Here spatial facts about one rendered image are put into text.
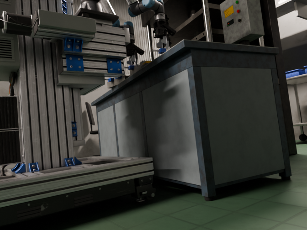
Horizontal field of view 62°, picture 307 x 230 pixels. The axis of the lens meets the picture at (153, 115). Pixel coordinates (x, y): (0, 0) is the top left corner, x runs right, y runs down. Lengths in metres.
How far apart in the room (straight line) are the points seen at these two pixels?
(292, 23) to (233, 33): 2.78
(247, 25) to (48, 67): 1.57
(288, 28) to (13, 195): 4.75
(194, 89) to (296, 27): 3.91
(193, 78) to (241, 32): 1.12
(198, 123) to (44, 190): 0.76
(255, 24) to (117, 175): 1.66
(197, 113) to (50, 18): 0.81
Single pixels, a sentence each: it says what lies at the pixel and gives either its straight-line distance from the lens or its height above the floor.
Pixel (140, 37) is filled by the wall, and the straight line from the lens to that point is 5.65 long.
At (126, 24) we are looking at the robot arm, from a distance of 2.14.
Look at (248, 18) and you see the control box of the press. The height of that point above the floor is 1.20.
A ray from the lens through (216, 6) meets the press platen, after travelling 2.76.
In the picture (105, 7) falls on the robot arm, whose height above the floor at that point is 1.32.
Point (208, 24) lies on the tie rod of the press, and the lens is 2.52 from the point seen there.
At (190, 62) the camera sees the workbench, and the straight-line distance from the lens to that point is 1.34.
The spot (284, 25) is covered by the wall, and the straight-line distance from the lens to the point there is 5.19.
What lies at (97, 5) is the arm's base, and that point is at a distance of 1.58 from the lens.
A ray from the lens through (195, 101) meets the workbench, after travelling 1.30.
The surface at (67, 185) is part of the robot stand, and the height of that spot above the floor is 0.17.
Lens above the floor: 0.35
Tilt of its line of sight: 4 degrees up
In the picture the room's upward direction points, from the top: 6 degrees counter-clockwise
